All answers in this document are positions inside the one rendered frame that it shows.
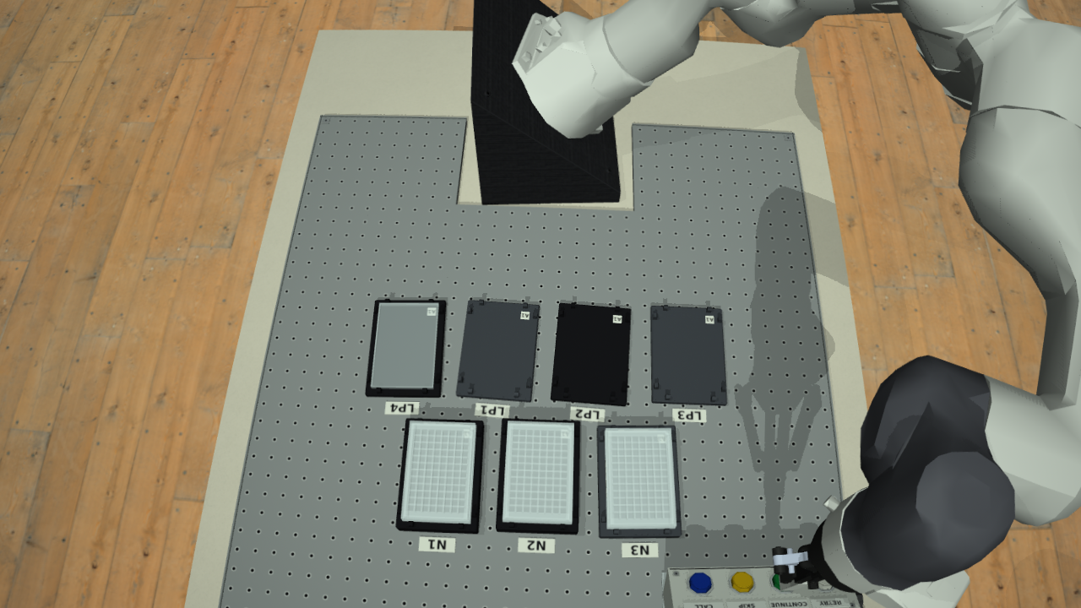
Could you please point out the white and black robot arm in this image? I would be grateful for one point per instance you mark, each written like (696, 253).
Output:
(937, 503)

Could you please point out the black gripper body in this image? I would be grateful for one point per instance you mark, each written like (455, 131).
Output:
(816, 561)

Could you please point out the white label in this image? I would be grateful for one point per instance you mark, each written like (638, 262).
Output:
(492, 410)
(587, 414)
(687, 415)
(640, 550)
(437, 544)
(402, 408)
(533, 545)

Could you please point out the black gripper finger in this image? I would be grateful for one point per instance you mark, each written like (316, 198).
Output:
(812, 584)
(786, 565)

